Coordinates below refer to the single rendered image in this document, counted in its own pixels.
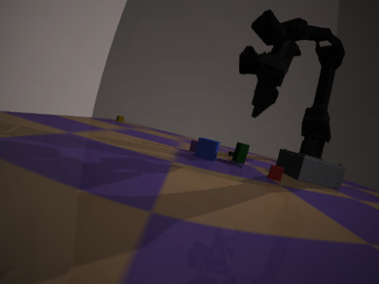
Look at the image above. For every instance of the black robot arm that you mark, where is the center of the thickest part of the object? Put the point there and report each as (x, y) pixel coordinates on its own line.
(283, 36)

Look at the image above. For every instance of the green block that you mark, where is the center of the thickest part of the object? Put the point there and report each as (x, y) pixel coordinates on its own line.
(242, 148)
(239, 157)

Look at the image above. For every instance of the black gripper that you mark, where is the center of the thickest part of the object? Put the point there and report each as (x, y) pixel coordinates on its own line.
(270, 76)

